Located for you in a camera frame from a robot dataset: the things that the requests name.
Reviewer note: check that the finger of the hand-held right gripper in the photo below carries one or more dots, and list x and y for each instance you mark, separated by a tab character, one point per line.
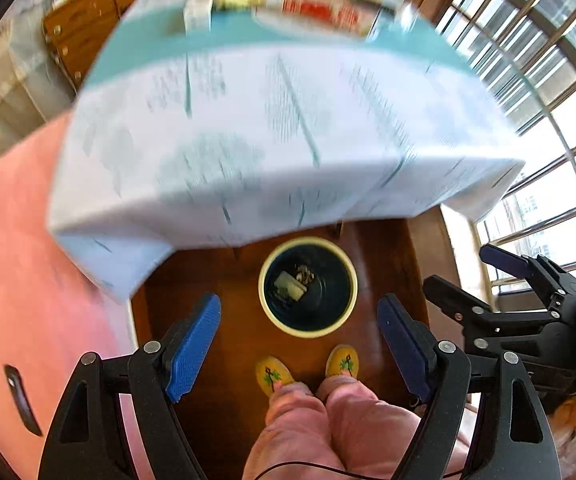
503	259
453	297

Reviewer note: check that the beige curtain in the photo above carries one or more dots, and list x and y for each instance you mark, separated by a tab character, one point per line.
13	95

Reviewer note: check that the blue bin with cream rim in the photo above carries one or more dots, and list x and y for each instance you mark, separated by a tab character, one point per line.
333	290

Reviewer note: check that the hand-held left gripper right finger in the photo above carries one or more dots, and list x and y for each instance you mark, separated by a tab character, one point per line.
403	350

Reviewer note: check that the yellow embroidered slipper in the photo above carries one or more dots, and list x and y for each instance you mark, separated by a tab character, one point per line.
273	375
343	360

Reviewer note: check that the pale crumpled wrapper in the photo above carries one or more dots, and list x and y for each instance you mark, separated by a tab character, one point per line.
290	286

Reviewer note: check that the flat black device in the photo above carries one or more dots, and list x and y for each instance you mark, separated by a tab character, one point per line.
22	400

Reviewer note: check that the brown framed window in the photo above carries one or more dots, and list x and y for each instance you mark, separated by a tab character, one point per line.
558	60

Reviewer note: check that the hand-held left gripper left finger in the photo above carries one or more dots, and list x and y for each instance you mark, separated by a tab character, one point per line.
193	350

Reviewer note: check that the red box with white print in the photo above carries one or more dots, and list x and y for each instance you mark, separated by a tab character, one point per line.
318	7

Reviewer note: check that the person's pink trousers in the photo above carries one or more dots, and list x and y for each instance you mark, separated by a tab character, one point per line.
318	435

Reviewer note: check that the wooden cabinet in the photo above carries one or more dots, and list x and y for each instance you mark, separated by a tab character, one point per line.
88	20

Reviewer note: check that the small white box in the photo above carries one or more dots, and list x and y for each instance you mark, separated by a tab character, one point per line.
198	12

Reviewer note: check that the white and teal printed tablecloth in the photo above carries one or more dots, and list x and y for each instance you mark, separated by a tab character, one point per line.
268	135

